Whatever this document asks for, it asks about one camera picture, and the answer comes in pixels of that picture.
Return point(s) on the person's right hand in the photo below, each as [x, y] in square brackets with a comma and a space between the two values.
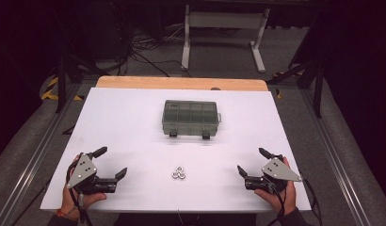
[288, 199]

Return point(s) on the white metal stand frame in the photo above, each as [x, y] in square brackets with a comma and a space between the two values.
[225, 20]

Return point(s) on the person's left hand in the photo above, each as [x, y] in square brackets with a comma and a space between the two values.
[70, 204]

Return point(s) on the black angled stand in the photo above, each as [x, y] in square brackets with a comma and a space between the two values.
[316, 81]

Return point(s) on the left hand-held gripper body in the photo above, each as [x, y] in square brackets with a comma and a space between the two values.
[84, 171]

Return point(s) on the silver metal nut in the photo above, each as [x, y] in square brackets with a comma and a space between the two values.
[182, 175]
[179, 169]
[175, 174]

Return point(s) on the grey plastic compartment box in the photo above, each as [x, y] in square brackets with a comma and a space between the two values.
[189, 117]

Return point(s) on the white board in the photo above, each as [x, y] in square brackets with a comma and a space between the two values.
[125, 125]

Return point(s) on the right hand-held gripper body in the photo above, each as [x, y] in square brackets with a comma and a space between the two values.
[277, 171]

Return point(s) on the aluminium floor rail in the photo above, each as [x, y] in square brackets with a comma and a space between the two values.
[335, 157]
[34, 157]

